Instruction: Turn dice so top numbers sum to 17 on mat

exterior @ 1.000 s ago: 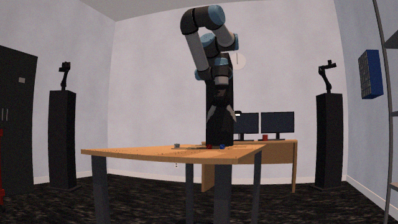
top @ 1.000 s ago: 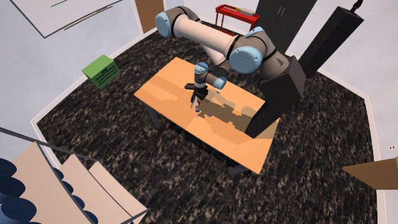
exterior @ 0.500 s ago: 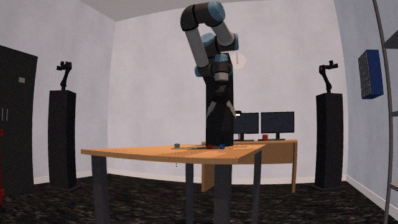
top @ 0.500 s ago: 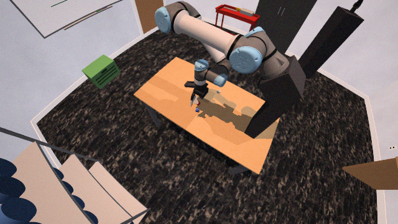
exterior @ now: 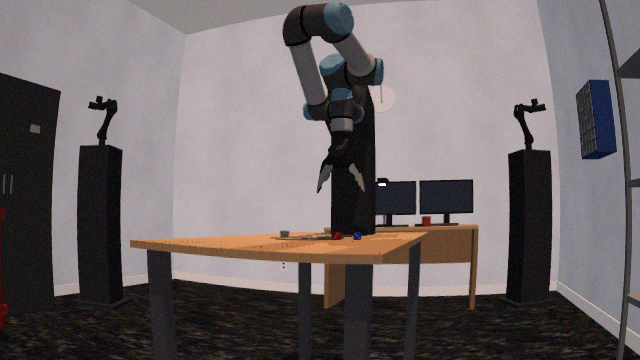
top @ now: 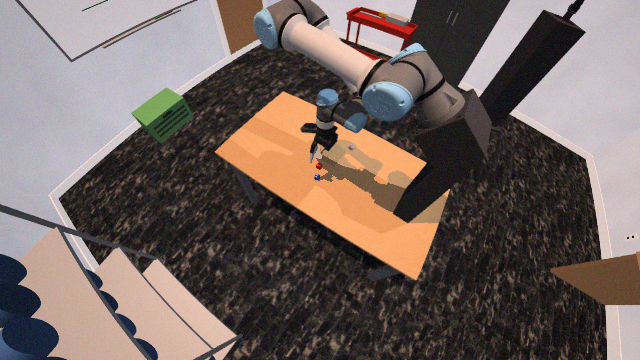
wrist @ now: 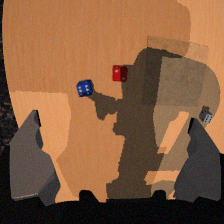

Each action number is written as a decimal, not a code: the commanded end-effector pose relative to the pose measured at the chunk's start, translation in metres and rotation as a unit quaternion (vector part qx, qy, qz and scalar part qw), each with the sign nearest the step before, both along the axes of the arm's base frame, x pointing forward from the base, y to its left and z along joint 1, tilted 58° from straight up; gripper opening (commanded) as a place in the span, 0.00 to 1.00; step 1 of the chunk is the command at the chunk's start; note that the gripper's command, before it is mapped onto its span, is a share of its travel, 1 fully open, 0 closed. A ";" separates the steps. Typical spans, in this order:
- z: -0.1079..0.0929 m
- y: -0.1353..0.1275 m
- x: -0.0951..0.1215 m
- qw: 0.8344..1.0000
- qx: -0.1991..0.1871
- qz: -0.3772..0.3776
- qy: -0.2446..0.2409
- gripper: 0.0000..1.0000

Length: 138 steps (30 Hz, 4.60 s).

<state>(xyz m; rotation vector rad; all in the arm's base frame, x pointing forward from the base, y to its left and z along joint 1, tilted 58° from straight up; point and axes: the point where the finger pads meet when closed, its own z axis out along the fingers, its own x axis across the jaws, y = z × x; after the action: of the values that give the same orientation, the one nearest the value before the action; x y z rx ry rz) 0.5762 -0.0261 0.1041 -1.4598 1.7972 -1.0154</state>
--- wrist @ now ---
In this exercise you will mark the grey die with black pips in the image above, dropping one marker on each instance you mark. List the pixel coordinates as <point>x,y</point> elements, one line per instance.
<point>206,116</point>

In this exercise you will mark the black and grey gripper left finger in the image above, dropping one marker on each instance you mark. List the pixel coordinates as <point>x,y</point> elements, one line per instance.
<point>28,179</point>

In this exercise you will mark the dark blue die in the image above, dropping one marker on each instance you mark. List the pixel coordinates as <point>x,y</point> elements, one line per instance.
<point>84,88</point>

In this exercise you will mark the red die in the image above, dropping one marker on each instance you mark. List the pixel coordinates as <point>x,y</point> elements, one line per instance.
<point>119,73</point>

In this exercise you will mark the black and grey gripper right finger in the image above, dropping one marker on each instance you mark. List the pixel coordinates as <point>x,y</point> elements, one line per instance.
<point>201,179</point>

